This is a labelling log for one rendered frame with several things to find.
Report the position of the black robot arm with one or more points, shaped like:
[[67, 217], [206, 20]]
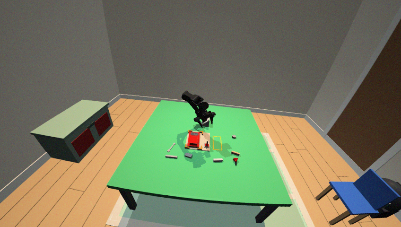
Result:
[[194, 101]]

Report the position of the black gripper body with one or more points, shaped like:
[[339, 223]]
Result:
[[196, 119]]

